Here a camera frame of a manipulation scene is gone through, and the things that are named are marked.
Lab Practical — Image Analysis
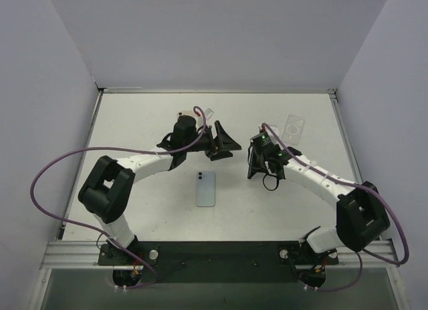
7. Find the beige cased phone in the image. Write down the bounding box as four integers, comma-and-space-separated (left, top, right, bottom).
177, 110, 197, 118

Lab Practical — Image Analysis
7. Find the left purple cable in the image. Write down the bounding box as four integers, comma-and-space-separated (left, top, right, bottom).
29, 105, 208, 289

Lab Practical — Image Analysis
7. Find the light blue phone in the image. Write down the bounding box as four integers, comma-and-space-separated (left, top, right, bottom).
196, 171, 216, 208

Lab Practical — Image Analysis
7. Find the purple cable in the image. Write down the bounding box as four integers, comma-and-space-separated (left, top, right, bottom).
29, 105, 208, 289
260, 122, 411, 293

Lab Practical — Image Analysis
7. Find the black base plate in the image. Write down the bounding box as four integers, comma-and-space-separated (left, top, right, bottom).
114, 251, 338, 285

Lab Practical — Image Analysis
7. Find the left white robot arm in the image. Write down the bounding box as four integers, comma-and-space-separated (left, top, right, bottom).
78, 115, 241, 265

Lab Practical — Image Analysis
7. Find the aluminium front rail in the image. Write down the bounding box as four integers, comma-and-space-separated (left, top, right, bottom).
39, 239, 401, 271

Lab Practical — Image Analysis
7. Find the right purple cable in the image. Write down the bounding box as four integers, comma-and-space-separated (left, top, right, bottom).
260, 122, 411, 293

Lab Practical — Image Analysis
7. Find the clear phone case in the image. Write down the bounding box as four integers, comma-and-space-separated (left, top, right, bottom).
281, 114, 305, 145

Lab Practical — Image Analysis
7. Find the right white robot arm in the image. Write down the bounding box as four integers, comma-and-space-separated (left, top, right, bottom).
247, 132, 391, 254

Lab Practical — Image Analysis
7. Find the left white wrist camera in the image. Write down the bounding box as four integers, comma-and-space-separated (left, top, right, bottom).
195, 108, 214, 128

